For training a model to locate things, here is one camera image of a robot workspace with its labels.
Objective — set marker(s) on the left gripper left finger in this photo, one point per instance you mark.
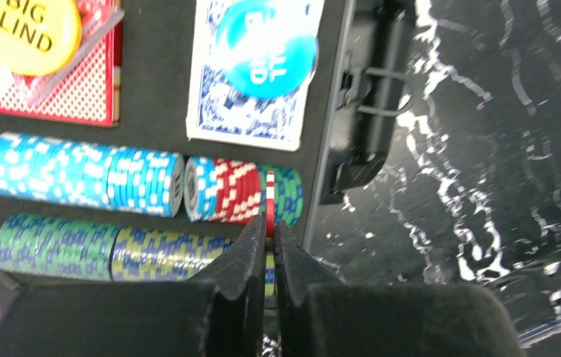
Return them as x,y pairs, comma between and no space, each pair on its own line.
217,312

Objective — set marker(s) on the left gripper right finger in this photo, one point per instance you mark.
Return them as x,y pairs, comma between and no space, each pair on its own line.
322,316

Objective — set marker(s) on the red white chip hundred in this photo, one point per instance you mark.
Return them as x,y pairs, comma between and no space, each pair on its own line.
270,203

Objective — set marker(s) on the blue playing card deck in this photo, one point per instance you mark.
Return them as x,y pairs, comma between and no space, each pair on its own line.
216,111

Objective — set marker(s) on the black poker set case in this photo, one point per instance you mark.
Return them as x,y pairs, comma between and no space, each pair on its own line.
156,55

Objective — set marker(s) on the red playing card deck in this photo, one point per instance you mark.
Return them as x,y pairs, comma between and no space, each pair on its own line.
89,95

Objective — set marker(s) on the blue round button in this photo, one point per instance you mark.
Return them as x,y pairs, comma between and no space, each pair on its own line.
267,49

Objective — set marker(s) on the yellow dealer button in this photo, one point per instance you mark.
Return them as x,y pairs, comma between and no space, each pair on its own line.
38,37

